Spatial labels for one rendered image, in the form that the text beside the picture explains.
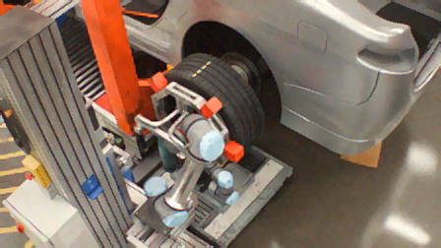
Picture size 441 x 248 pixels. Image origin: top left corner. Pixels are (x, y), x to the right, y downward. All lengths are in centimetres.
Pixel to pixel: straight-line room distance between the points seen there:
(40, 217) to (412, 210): 255
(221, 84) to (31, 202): 116
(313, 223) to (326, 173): 46
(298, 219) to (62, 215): 182
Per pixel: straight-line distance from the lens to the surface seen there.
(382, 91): 228
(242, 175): 320
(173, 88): 253
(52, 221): 201
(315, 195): 340
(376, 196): 348
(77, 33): 481
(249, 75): 289
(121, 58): 274
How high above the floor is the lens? 281
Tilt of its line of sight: 48 degrees down
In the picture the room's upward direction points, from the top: 6 degrees counter-clockwise
